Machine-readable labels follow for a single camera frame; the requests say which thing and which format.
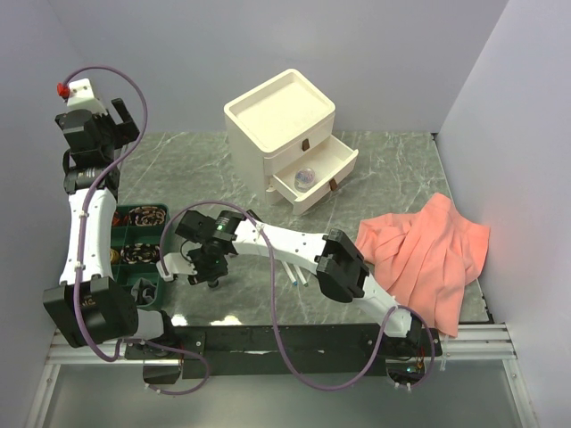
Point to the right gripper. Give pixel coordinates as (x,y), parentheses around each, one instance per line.
(203,275)

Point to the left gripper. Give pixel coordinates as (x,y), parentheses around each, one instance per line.
(124,132)

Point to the clear paperclip jar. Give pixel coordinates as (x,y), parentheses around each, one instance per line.
(304,179)

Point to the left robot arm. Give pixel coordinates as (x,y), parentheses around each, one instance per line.
(87,305)

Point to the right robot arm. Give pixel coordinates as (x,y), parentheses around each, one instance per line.
(332,258)

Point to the blue cap white marker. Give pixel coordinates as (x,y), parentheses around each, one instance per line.
(290,274)

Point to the green cap white marker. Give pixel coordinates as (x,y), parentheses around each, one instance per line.
(301,278)

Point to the orange rubber bands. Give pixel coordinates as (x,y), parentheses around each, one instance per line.
(119,219)

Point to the green compartment tray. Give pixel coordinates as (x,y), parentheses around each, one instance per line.
(139,245)

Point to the yellow rubber bands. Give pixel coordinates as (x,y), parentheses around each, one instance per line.
(115,256)

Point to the black base bar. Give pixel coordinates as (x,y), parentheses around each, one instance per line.
(312,349)

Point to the white drawer cabinet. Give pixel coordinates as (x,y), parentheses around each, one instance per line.
(273,125)

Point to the pink cloth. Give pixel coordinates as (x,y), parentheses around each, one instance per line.
(426,259)

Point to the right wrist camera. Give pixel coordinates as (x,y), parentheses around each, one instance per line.
(174,264)

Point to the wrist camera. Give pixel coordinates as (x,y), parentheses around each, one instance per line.
(174,264)
(80,95)

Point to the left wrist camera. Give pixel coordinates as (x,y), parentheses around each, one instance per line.
(80,95)

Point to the aluminium rail frame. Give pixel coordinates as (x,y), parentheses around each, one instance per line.
(478,383)

